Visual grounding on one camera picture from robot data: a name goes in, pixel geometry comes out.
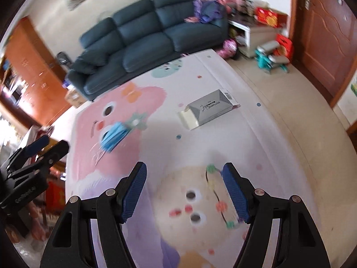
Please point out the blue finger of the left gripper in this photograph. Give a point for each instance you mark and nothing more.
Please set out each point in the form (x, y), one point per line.
(55, 153)
(36, 146)

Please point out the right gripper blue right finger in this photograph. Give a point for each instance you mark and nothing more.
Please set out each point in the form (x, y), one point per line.
(232, 181)

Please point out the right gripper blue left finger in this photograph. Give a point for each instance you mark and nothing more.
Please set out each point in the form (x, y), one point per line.
(131, 191)

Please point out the blue surgical face mask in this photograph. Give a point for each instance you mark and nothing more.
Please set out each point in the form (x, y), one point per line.
(112, 138)

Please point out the red gift box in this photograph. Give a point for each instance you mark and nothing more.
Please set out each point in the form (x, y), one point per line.
(55, 198)

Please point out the brown cardboard box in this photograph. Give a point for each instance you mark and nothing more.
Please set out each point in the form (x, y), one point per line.
(74, 98)

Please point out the orange wooden cabinet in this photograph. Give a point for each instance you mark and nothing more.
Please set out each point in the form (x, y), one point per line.
(43, 101)

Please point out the pink cartoon play mat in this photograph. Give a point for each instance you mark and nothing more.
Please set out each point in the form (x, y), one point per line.
(184, 217)

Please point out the grey flat cardboard box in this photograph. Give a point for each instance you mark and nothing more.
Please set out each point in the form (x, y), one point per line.
(207, 108)

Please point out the teal toy ride-on car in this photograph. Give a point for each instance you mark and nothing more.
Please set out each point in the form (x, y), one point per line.
(267, 60)

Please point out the pink patterned ball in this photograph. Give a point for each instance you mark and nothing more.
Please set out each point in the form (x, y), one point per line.
(228, 50)

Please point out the dark teal sofa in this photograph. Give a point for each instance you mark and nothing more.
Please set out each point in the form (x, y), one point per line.
(136, 39)

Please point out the white side table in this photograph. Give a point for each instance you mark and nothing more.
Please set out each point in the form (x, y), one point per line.
(251, 33)

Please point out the red patterned snack box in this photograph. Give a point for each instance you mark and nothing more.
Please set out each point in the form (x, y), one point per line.
(271, 17)

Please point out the purple clothes pile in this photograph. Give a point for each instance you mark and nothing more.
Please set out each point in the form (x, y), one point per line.
(208, 11)

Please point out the wooden door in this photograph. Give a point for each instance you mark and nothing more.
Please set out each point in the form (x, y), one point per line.
(324, 39)

